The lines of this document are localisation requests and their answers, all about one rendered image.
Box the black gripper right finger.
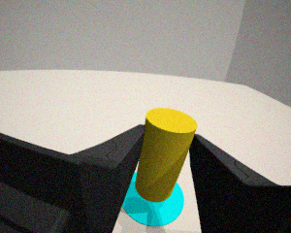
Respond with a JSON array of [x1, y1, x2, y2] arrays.
[[188, 133, 291, 233]]

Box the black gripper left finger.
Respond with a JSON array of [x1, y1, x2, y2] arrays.
[[0, 124, 145, 233]]

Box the cyan circle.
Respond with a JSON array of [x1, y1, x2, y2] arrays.
[[122, 172, 184, 226]]

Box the yellow cylinder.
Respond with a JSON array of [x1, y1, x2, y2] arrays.
[[135, 109, 197, 203]]

